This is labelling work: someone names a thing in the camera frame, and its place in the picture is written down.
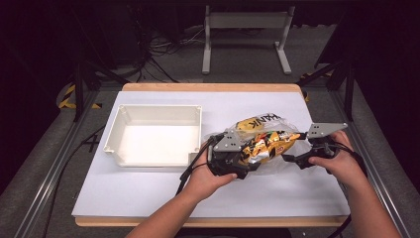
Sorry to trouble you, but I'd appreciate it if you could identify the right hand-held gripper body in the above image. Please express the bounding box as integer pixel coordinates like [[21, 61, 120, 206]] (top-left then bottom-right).
[[296, 122, 349, 170]]

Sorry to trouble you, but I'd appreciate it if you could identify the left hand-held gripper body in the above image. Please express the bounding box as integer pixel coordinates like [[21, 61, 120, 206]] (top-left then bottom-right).
[[207, 130, 252, 180]]

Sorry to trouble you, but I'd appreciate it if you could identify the orange snack packet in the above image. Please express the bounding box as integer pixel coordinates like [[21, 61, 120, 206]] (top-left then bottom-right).
[[240, 130, 302, 167]]

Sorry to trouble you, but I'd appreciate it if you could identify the clear printed plastic bag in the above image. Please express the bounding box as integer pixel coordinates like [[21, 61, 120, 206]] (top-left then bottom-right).
[[203, 112, 320, 177]]

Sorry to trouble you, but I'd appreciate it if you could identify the person's right hand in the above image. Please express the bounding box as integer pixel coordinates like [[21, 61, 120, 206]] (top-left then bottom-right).
[[308, 130, 368, 190]]

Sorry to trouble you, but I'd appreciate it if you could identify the person's left hand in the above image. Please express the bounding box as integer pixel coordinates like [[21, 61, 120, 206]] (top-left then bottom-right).
[[187, 138, 239, 203]]

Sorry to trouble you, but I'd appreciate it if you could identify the yellow black hazard tape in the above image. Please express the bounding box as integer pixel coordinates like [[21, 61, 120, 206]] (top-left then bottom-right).
[[300, 70, 333, 103], [57, 83, 102, 110]]

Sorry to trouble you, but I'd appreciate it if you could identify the black metal stand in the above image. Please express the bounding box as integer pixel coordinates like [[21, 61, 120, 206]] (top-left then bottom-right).
[[296, 59, 357, 122], [70, 59, 130, 123]]

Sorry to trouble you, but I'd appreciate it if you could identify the wooden table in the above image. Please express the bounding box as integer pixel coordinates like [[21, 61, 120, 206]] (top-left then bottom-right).
[[73, 82, 351, 228]]

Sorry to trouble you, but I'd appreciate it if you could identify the white plastic box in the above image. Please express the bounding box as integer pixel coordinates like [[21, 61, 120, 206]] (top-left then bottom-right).
[[103, 104, 203, 169]]

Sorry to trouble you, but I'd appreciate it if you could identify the white table mat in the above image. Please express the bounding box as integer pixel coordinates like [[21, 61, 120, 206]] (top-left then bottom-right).
[[71, 90, 352, 218]]

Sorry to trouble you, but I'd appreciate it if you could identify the white metal stand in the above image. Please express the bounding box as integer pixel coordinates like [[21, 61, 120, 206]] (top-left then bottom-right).
[[201, 4, 296, 75]]

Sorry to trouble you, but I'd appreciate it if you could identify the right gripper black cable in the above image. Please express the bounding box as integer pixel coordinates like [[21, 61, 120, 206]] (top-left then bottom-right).
[[325, 141, 368, 238]]

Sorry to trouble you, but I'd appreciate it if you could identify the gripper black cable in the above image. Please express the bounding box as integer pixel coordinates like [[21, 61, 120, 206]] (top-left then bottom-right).
[[175, 140, 214, 196], [325, 141, 368, 238]]

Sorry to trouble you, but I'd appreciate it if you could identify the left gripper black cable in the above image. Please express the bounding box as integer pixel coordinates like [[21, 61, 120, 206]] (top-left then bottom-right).
[[175, 140, 214, 196]]

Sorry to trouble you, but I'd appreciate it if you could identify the aluminium rail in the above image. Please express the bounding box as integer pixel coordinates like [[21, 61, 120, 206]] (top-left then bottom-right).
[[13, 88, 100, 238], [330, 88, 414, 238]]

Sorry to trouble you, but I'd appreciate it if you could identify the tangle of black cables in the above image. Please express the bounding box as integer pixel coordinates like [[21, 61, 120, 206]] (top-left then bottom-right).
[[130, 19, 206, 83]]

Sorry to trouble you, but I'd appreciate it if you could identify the black floor cable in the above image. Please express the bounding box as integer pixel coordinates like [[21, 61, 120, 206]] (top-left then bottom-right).
[[42, 125, 107, 238]]

